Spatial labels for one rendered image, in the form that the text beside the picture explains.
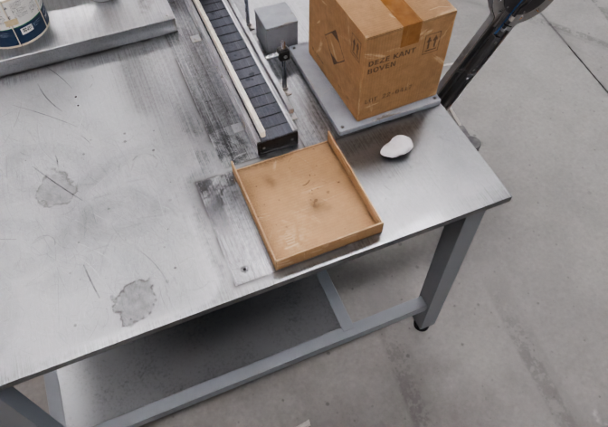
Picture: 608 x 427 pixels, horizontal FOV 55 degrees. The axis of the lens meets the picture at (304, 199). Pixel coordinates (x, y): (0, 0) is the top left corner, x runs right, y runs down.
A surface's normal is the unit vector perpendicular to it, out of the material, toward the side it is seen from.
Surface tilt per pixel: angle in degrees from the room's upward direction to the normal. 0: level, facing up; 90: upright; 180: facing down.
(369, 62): 90
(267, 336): 0
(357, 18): 0
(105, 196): 0
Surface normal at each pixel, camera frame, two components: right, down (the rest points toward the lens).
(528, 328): 0.00, -0.58
